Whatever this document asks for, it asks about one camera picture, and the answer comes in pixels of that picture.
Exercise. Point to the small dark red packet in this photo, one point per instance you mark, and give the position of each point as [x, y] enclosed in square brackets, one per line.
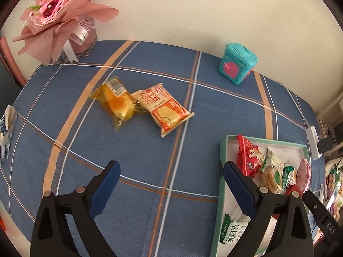
[293, 188]

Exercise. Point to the pink purple snack packet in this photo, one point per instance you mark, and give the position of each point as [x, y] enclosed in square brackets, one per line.
[303, 176]

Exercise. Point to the black power adapter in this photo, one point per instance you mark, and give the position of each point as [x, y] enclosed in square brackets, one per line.
[325, 145]

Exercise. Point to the red crinkly snack bag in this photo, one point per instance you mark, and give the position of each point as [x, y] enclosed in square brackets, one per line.
[249, 157]

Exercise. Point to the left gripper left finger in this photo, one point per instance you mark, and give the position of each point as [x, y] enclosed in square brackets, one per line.
[51, 234]

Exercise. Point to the white power strip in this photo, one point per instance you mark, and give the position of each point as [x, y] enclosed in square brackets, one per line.
[313, 141]

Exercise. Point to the green white small biscuit packet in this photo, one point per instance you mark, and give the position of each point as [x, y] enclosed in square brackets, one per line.
[289, 176]

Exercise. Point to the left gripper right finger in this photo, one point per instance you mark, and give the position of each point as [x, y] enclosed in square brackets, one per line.
[291, 236]

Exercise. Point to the yellow clear bread packet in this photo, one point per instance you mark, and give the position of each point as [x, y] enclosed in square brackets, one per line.
[118, 102]

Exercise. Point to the cluttered items at right edge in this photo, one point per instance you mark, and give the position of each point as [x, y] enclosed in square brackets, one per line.
[331, 190]

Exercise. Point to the orange white cake snack packet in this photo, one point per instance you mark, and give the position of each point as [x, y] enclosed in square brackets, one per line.
[165, 110]

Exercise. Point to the pink paper flower bouquet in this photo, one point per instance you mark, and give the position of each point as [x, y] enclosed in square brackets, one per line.
[61, 27]

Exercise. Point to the clear cream bun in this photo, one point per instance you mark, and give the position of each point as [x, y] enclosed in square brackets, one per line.
[270, 174]

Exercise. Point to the blue plaid tablecloth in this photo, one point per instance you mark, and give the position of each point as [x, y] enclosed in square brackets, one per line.
[166, 199]

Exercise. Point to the green mung bean biscuit packet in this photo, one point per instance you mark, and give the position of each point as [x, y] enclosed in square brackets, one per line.
[231, 231]

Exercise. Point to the teal shallow cardboard tray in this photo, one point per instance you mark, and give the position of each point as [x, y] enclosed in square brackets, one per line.
[228, 205]

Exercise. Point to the teal toy house box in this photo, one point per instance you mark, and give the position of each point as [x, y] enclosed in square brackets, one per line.
[237, 62]

